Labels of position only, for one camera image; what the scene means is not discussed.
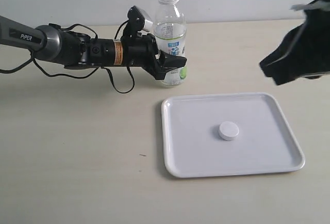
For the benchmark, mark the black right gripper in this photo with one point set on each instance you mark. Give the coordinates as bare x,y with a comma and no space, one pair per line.
302,52

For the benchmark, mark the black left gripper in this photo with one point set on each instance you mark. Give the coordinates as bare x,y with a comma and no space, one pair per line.
140,51

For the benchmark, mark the clear plastic drink bottle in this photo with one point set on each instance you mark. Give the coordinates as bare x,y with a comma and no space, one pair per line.
170,28

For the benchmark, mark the white bottle cap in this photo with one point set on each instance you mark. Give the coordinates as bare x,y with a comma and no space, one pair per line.
228,130

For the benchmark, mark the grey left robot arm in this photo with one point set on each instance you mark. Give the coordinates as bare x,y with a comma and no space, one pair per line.
78,51

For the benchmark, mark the white plastic tray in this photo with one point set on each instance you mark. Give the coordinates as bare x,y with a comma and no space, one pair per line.
192,147

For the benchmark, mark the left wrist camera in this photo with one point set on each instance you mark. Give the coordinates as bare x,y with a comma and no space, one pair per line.
139,20

